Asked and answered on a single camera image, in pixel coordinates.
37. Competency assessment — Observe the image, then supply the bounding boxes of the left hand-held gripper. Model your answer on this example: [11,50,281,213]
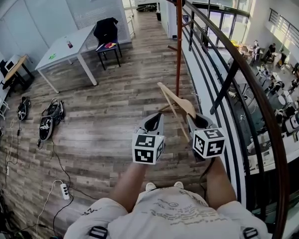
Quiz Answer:
[132,113,165,164]

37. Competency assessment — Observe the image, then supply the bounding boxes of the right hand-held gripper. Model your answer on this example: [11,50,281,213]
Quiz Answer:
[186,113,226,162]

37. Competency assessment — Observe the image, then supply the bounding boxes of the light wooden hanger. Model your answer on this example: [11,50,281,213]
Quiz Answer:
[157,82,197,143]

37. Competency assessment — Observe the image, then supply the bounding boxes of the brown wooden coat stand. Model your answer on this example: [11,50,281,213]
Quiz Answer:
[161,0,192,113]

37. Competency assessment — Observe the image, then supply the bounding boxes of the person's left forearm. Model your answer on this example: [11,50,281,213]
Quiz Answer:
[109,162,150,213]

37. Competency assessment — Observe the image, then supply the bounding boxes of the person's right forearm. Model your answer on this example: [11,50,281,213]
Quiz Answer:
[205,157,237,210]

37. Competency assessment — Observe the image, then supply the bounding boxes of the black railing with wooden handrail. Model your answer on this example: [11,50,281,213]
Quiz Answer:
[181,0,291,239]

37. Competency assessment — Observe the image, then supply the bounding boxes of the blue seat black chair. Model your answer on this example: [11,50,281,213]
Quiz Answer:
[96,41,123,71]

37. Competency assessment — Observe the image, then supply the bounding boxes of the person's white printed shirt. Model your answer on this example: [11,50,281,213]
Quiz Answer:
[63,187,269,239]

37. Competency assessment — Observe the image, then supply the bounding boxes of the large black backpack rig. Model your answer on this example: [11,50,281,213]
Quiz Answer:
[38,98,65,141]

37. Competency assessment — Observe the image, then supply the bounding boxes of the black jacket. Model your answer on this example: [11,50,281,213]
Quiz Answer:
[93,17,119,46]

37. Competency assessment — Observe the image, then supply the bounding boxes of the white three-socket power strip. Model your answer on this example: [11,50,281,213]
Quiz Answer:
[59,183,70,200]

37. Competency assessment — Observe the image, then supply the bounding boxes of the white rectangular table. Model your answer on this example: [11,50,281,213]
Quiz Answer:
[34,23,98,94]

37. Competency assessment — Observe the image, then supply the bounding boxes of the black gear pile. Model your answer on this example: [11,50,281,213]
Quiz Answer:
[136,5,157,12]

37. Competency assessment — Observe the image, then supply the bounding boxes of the black balcony railing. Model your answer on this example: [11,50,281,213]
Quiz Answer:
[269,8,299,59]

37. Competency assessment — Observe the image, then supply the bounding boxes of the small black backpack rig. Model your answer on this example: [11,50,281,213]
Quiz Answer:
[16,96,32,121]

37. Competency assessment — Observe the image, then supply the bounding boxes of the round wooden desk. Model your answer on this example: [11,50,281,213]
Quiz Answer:
[0,54,35,91]

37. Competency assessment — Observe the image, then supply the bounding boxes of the white microwave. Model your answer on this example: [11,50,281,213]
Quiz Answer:
[4,54,20,72]

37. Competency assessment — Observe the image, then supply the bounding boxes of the long black floor cable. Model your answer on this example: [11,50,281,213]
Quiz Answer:
[51,138,98,200]

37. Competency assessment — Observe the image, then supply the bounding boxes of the black strap buckle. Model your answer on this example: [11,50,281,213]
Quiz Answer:
[89,226,108,239]
[243,227,259,239]

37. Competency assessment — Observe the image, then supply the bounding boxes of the white power cable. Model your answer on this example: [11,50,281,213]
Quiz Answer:
[36,180,64,231]

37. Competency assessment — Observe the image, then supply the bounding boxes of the white wire stool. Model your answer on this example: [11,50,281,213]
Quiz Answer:
[0,96,10,120]

